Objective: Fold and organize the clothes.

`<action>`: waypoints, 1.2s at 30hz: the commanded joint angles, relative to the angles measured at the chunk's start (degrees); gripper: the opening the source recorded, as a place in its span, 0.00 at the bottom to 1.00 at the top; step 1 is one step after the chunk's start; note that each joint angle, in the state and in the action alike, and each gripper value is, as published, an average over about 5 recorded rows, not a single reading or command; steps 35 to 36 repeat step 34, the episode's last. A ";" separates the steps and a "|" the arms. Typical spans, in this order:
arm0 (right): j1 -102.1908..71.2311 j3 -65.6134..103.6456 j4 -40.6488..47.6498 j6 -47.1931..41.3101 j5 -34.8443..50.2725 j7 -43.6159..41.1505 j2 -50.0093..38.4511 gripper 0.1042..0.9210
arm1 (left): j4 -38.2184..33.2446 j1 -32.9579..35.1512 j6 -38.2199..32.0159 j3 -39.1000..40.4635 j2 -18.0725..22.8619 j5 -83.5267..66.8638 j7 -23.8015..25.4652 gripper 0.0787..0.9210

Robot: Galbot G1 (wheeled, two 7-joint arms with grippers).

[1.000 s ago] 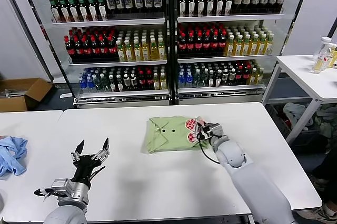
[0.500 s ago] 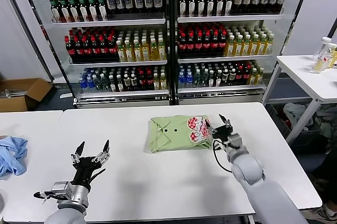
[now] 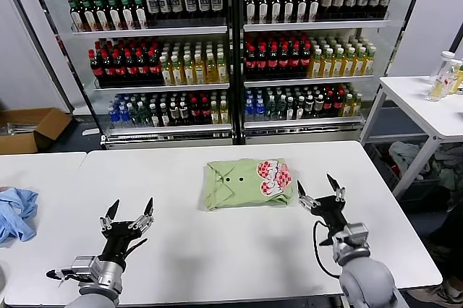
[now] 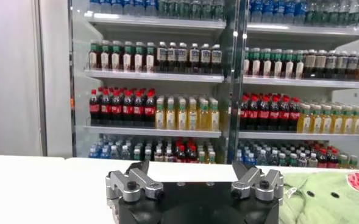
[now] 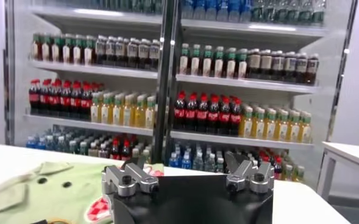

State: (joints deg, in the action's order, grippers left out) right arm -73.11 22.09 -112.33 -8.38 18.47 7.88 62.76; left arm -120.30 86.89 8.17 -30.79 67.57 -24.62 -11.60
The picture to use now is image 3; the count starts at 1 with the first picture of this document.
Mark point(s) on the glass drinks display cabinet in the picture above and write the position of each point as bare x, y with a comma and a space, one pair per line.
304, 134
166, 140

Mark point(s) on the white metal shelf board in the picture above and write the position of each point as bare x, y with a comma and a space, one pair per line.
162, 87
304, 122
314, 25
166, 129
152, 30
307, 80

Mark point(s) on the black framed glass door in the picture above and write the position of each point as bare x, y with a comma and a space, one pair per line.
62, 47
395, 47

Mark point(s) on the open brown cardboard box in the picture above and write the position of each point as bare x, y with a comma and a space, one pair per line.
50, 123

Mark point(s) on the small yellow juice bottle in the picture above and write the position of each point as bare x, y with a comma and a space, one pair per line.
347, 105
215, 114
356, 105
224, 114

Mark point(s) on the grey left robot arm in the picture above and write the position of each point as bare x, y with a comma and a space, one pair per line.
105, 275

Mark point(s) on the clear bottle white cap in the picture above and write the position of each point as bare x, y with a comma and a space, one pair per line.
439, 76

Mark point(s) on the white side table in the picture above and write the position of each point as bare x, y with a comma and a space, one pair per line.
416, 98

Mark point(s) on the silver metal parts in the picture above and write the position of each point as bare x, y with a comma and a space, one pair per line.
14, 129

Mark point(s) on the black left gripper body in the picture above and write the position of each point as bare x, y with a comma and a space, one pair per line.
121, 235

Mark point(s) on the light green polo shirt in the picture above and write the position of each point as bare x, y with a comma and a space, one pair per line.
235, 192

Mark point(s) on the grey sneaker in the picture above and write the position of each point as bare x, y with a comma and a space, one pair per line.
450, 290

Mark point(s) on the green cap dark drink bottle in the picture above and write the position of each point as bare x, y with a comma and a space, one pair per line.
275, 8
301, 7
113, 13
75, 15
263, 8
139, 11
126, 12
314, 6
88, 14
288, 8
250, 8
100, 13

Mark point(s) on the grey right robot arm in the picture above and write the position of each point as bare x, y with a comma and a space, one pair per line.
365, 282

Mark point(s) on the small blue drink bottle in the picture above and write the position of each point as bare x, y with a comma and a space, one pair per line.
249, 111
113, 116
260, 110
124, 116

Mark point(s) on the small red cap cola bottle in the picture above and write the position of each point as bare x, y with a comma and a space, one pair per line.
205, 113
328, 103
338, 103
195, 113

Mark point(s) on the small white floor object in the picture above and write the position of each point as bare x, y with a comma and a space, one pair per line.
90, 131

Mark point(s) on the dark laundry basket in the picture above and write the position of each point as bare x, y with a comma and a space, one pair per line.
380, 163

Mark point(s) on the crumpled light blue cloth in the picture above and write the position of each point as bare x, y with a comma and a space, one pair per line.
18, 214

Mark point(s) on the white cap beige label bottle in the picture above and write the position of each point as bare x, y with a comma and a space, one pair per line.
327, 0
339, 0

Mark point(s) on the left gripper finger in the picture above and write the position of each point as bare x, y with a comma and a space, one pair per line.
109, 218
146, 218

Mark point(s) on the small dark white cap bottle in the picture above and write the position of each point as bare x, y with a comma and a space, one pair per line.
300, 108
290, 109
319, 105
155, 116
309, 105
174, 115
184, 114
164, 115

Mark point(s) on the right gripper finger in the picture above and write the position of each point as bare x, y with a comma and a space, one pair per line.
339, 192
307, 202

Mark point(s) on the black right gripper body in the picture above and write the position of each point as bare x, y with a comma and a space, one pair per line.
329, 210

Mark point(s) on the pale green garment pile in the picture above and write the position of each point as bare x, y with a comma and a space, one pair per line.
448, 174

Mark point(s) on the white grey garment pile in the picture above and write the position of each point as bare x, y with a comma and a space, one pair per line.
405, 154

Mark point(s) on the small green water bottle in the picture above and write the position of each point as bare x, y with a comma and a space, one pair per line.
145, 116
280, 110
270, 110
135, 116

